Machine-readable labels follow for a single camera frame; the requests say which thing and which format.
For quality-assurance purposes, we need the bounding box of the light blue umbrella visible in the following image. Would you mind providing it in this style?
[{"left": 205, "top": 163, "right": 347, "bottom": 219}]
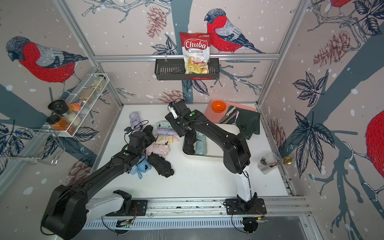
[{"left": 128, "top": 156, "right": 152, "bottom": 179}]

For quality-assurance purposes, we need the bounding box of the black umbrella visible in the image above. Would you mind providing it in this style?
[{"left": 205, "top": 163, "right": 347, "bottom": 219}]
[
  {"left": 183, "top": 130, "right": 197, "bottom": 155},
  {"left": 147, "top": 154, "right": 174, "bottom": 178}
]

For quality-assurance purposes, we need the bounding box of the pale teal umbrella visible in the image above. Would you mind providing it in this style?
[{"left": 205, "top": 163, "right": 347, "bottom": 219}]
[{"left": 195, "top": 132, "right": 207, "bottom": 156}]

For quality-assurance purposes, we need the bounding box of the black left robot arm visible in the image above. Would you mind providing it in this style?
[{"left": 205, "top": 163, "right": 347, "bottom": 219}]
[{"left": 40, "top": 126, "right": 156, "bottom": 240}]

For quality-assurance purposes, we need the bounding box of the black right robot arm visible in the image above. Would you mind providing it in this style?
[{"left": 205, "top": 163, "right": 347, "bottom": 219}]
[{"left": 165, "top": 101, "right": 258, "bottom": 212}]

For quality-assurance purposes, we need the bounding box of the beige folded umbrella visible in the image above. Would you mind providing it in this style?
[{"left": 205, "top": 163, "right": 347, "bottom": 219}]
[{"left": 155, "top": 135, "right": 180, "bottom": 145}]

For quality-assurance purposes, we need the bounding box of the purple folded umbrella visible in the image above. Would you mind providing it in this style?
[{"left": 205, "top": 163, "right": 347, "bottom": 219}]
[{"left": 157, "top": 128, "right": 178, "bottom": 136}]

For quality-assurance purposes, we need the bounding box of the pink folded umbrella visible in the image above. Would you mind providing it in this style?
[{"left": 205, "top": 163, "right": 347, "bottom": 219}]
[{"left": 146, "top": 144, "right": 170, "bottom": 158}]

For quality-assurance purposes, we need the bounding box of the black crumpled umbrella front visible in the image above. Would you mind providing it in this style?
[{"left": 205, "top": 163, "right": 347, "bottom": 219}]
[{"left": 147, "top": 154, "right": 174, "bottom": 178}]

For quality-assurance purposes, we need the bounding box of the white plastic storage box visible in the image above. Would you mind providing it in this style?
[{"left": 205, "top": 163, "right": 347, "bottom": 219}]
[{"left": 182, "top": 124, "right": 240, "bottom": 163}]

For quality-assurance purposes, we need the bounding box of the pink plastic tray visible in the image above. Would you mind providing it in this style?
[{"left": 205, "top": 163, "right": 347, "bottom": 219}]
[{"left": 204, "top": 99, "right": 257, "bottom": 124}]

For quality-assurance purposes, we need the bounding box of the orange plastic bowl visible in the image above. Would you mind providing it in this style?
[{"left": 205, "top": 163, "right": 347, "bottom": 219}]
[{"left": 212, "top": 101, "right": 227, "bottom": 113}]

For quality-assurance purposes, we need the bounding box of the red cassava chips bag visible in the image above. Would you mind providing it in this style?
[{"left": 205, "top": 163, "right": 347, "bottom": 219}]
[{"left": 180, "top": 33, "right": 211, "bottom": 74}]

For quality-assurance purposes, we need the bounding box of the metal spoon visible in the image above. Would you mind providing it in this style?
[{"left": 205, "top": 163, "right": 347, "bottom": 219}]
[{"left": 237, "top": 113, "right": 247, "bottom": 131}]

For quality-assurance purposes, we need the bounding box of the glass spice jars row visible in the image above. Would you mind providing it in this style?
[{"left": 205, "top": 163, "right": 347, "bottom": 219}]
[{"left": 68, "top": 75, "right": 106, "bottom": 113}]

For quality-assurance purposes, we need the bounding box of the dark green cloth napkin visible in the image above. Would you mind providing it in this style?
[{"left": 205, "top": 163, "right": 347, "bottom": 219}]
[{"left": 223, "top": 108, "right": 261, "bottom": 140}]

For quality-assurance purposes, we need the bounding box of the orange spice jar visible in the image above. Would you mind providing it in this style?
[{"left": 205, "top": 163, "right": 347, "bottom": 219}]
[{"left": 47, "top": 115, "right": 76, "bottom": 135}]

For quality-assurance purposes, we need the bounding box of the black lid spice grinder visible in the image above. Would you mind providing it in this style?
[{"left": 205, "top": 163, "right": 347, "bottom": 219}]
[{"left": 48, "top": 99, "right": 70, "bottom": 115}]

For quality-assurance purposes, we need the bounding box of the clear utensil cup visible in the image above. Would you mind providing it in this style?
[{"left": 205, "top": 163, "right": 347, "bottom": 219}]
[{"left": 258, "top": 153, "right": 284, "bottom": 175}]

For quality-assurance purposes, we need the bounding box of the black wire wall basket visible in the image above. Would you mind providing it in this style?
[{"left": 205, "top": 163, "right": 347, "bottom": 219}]
[{"left": 155, "top": 59, "right": 220, "bottom": 81}]

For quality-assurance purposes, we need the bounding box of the white handled kitchen knife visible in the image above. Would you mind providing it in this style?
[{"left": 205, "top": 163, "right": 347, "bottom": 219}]
[{"left": 220, "top": 106, "right": 236, "bottom": 124}]

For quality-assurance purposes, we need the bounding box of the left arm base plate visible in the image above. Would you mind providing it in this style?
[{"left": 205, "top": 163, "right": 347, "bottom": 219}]
[{"left": 106, "top": 199, "right": 148, "bottom": 217}]

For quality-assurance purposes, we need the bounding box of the white wire spice rack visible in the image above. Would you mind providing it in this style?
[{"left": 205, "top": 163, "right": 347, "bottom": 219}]
[{"left": 36, "top": 73, "right": 110, "bottom": 138}]

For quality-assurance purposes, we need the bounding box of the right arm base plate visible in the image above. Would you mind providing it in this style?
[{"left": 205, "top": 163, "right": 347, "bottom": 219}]
[{"left": 223, "top": 198, "right": 267, "bottom": 215}]

